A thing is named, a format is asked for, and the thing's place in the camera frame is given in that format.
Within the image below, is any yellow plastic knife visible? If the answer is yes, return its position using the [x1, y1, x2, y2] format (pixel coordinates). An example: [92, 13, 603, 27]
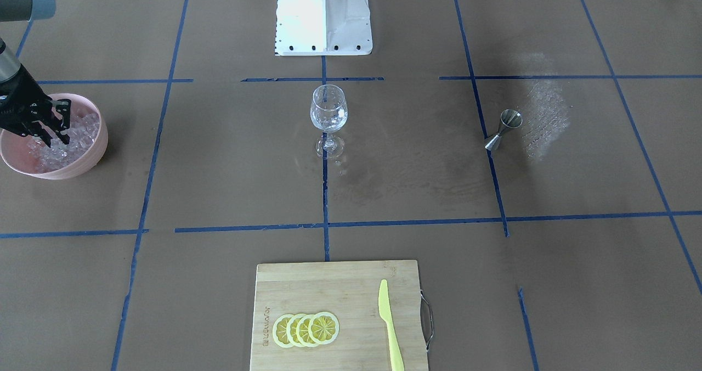
[377, 279, 405, 370]

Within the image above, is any bamboo cutting board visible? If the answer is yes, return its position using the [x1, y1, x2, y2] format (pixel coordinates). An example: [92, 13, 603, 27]
[249, 260, 429, 370]

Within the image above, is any clear ice cube pile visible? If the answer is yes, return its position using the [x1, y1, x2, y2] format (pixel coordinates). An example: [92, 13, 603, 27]
[27, 113, 100, 173]

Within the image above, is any steel double jigger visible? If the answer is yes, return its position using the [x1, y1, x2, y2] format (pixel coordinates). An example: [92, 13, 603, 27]
[484, 109, 523, 151]

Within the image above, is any clear wine glass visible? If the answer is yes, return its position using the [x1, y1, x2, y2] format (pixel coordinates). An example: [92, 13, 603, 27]
[309, 84, 348, 159]

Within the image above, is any lemon slice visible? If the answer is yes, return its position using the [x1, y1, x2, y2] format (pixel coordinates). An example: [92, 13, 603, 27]
[296, 314, 319, 347]
[308, 311, 340, 345]
[286, 313, 308, 347]
[273, 314, 295, 348]

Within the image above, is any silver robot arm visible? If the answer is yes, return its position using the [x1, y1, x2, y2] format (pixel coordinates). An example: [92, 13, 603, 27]
[1, 0, 72, 147]

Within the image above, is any pink bowl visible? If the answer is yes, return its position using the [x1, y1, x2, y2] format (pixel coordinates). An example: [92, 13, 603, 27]
[2, 93, 109, 180]

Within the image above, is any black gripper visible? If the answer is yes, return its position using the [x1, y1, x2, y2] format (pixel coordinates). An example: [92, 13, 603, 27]
[1, 65, 72, 148]

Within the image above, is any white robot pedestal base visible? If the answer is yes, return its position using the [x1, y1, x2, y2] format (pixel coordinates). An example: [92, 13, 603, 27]
[274, 0, 373, 57]

